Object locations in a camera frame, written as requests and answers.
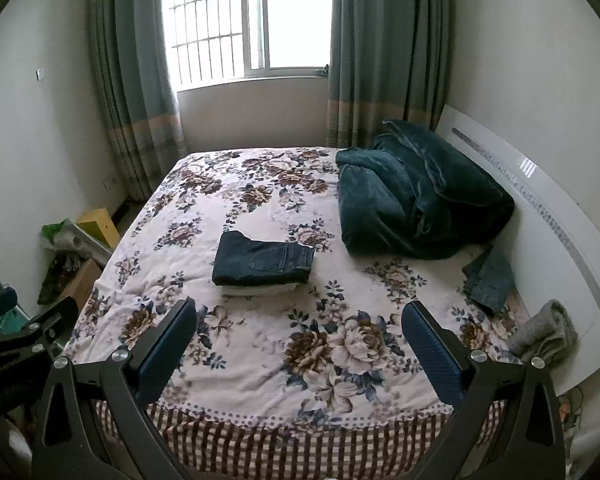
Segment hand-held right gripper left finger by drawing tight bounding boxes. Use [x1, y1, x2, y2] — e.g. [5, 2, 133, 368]
[32, 297, 199, 480]

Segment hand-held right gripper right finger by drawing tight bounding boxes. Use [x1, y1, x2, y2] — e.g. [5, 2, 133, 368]
[401, 301, 566, 480]

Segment dark blue pants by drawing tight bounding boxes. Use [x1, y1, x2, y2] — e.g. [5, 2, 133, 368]
[211, 230, 317, 287]

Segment dark patterned bag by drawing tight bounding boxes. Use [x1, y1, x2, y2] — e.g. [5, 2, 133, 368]
[36, 252, 83, 306]

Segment cardboard box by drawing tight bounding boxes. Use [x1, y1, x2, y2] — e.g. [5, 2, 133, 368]
[62, 257, 105, 311]

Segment clear plastic bag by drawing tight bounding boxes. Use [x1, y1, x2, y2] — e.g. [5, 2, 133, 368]
[40, 218, 113, 261]

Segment small denim garment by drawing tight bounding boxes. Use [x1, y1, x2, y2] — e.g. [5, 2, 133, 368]
[461, 246, 517, 317]

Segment white folded garment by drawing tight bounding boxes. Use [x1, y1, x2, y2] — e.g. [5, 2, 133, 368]
[220, 281, 301, 297]

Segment yellow box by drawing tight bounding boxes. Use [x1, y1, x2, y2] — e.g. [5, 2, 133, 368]
[76, 207, 122, 250]

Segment floral bedspread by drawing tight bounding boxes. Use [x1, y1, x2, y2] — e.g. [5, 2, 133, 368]
[62, 146, 526, 428]

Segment grey cloth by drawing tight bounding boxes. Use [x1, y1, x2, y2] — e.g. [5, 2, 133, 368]
[506, 299, 580, 365]

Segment brown checked bed sheet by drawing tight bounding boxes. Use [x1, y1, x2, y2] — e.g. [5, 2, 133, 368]
[92, 397, 506, 477]

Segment teal plush blanket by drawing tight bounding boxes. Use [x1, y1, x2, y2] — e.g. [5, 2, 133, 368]
[335, 119, 516, 261]

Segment white headboard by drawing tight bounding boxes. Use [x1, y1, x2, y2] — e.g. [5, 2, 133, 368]
[435, 104, 600, 396]

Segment teal striped curtain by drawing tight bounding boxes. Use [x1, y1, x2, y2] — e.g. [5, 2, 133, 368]
[325, 0, 451, 150]
[87, 0, 188, 203]

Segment window security grille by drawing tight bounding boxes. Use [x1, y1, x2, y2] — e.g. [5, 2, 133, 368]
[169, 0, 246, 83]

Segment window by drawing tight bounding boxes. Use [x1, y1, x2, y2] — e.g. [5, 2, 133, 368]
[162, 0, 335, 92]

